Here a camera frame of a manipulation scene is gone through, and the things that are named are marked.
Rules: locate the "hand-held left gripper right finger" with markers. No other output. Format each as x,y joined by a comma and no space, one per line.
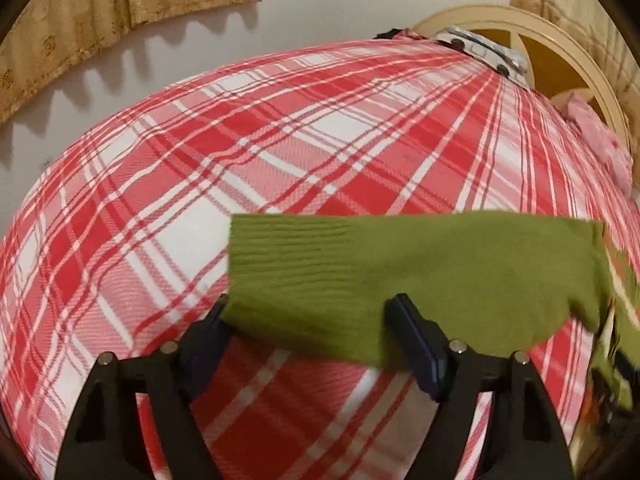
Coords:
419,347

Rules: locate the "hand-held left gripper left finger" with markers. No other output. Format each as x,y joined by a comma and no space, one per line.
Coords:
210,331

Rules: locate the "green knit sweater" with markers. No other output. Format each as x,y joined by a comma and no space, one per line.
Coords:
400,265

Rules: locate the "red white plaid bed sheet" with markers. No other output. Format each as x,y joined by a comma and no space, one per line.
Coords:
250,150

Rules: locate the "pink floral pillow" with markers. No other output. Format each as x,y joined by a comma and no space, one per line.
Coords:
602,140

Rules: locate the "white patterned pillow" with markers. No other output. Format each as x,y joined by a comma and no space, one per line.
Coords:
482,49

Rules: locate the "small black object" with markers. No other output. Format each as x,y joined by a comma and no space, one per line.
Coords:
389,34

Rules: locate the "cream wooden headboard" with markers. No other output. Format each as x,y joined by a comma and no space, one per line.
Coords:
575,55

